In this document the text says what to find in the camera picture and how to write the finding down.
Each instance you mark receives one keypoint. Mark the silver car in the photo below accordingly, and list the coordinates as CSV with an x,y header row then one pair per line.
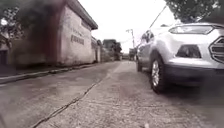
x,y
186,58

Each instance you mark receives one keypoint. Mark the tree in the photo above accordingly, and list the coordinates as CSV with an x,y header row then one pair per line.
x,y
10,16
193,8

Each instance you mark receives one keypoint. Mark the grey concrete road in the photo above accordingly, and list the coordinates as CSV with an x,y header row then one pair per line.
x,y
110,100

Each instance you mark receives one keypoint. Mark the grey concrete kerb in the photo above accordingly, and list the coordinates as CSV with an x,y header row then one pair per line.
x,y
33,74

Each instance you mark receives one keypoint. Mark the utility pole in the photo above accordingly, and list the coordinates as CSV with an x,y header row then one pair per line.
x,y
132,38

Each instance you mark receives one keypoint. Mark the row of buildings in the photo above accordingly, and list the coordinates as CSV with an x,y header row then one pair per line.
x,y
110,46

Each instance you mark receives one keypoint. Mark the grey concrete building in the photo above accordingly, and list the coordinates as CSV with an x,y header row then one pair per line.
x,y
75,43

